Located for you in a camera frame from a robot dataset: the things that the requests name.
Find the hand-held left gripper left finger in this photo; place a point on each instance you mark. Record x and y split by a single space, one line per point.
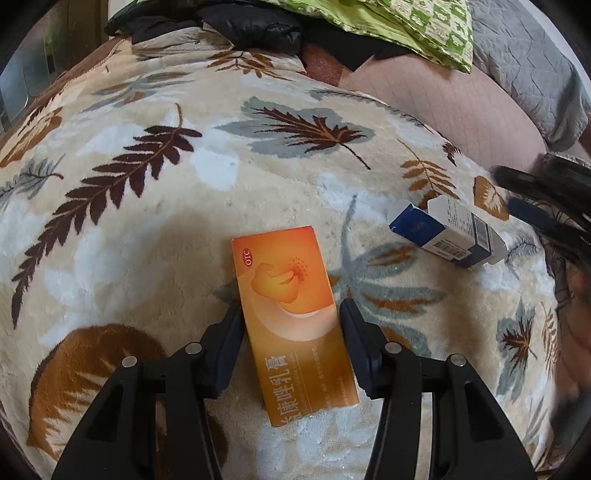
228 341

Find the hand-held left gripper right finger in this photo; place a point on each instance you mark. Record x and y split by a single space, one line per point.
358 341

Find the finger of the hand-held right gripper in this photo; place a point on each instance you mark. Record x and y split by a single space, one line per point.
540 219
521 180

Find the orange medicine box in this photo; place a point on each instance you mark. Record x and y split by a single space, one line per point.
288 314

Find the blue and white box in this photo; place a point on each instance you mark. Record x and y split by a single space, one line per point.
448 230

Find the pink cushion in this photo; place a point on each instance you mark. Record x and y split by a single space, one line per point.
443 106

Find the leaf printed beige blanket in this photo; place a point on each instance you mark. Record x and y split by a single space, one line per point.
161 240

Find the grey quilted blanket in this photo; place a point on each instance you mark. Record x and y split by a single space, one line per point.
521 55

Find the green floral quilt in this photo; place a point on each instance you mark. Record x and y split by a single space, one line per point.
415 27

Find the black jacket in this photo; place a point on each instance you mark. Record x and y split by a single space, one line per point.
249 23

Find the grey metal object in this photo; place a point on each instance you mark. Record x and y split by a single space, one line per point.
23 87

